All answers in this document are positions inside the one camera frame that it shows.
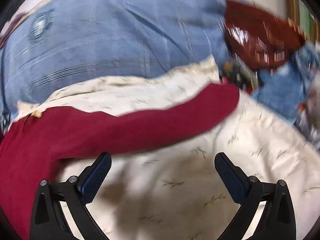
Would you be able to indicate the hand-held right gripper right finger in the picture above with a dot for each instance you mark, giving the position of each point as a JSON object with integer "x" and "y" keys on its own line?
{"x": 230, "y": 180}

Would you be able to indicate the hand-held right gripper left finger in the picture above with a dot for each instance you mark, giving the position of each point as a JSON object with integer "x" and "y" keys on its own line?
{"x": 96, "y": 180}

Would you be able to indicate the dark red sweater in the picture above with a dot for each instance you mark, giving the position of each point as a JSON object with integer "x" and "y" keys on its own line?
{"x": 125, "y": 130}

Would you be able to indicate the cream floral bed sheet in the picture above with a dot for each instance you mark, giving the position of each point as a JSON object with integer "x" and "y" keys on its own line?
{"x": 200, "y": 142}

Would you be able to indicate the blue denim garment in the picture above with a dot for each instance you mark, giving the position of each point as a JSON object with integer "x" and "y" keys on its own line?
{"x": 280, "y": 90}

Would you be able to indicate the blue plaid pillow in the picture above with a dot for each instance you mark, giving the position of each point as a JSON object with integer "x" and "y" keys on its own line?
{"x": 112, "y": 30}

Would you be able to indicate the maroon printed garment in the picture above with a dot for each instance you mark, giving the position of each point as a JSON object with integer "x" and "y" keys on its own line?
{"x": 257, "y": 30}

